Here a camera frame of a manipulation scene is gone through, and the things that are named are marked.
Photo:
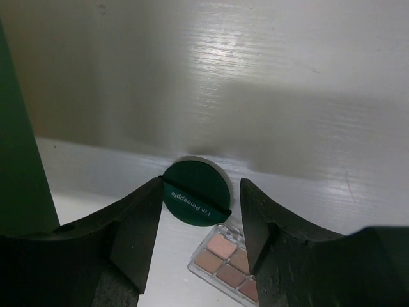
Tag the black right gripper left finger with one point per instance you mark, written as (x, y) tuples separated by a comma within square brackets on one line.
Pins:
[(102, 259)]

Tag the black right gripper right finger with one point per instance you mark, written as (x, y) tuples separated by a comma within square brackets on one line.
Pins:
[(298, 263)]

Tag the green drawer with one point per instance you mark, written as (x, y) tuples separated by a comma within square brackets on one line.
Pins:
[(26, 201)]

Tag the dark green round puff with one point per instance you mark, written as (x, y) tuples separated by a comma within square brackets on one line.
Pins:
[(197, 192)]

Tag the long pink eyeshadow palette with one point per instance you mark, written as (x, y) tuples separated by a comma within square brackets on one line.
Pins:
[(221, 261)]

